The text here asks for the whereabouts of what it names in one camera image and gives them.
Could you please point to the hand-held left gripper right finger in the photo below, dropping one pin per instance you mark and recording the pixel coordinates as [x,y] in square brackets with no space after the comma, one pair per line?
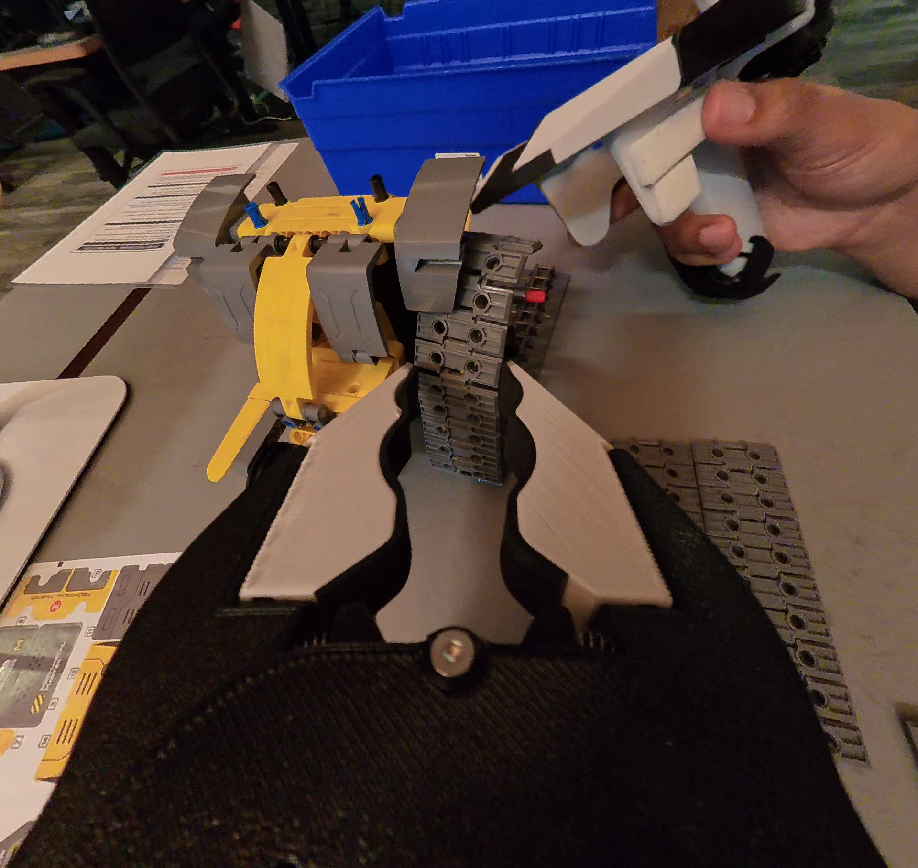
[588,517]

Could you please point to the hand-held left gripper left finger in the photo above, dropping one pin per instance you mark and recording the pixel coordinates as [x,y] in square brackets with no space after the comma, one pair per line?
[323,524]

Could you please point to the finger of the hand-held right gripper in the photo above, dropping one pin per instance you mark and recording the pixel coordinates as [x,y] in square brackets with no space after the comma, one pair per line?
[609,104]
[584,194]

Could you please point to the yellow black toy vehicle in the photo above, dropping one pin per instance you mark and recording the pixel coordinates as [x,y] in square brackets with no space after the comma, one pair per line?
[287,323]

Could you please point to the grey tread link segment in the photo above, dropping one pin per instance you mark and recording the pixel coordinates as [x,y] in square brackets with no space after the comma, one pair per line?
[909,732]

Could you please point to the large grey tread link mat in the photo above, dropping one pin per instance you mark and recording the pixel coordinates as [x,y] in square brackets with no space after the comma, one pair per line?
[760,524]

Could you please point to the person's right hand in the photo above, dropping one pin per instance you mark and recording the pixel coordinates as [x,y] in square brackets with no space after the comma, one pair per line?
[825,165]

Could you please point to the blue plastic bin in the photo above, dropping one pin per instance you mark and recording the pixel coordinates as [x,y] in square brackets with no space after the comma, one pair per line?
[466,94]

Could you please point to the white book stand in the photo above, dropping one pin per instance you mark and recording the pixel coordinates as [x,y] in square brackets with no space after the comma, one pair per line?
[57,438]

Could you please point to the yellow printed sticker sheet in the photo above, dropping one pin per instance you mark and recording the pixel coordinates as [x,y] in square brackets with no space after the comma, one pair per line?
[43,631]

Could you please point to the hanging white paper sheet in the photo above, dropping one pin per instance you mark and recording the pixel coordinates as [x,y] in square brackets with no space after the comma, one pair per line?
[262,43]

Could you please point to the printed white paper sheet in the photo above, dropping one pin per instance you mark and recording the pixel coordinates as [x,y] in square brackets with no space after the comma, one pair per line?
[143,208]

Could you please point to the black office chair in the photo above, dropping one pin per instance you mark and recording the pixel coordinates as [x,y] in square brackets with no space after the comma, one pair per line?
[129,22]

